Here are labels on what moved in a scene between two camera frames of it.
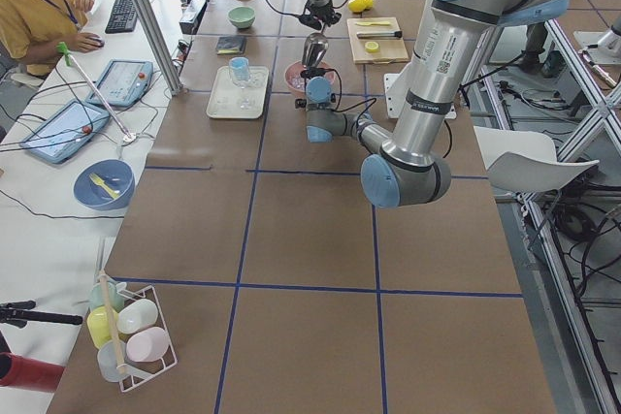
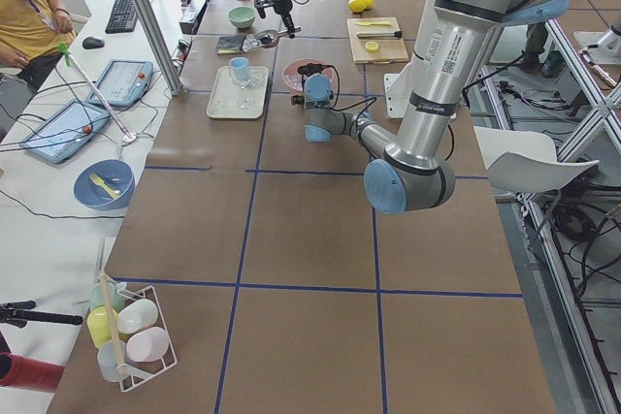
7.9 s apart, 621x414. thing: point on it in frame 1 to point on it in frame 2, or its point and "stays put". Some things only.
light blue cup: x=240 y=71 stays put
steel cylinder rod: x=379 y=35 stays put
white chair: x=521 y=161 stays put
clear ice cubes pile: x=297 y=81 to x=251 y=42
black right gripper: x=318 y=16 to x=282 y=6
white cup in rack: x=137 y=315 stays put
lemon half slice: x=372 y=47 stays put
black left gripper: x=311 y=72 stays put
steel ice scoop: x=314 y=47 to x=270 y=38
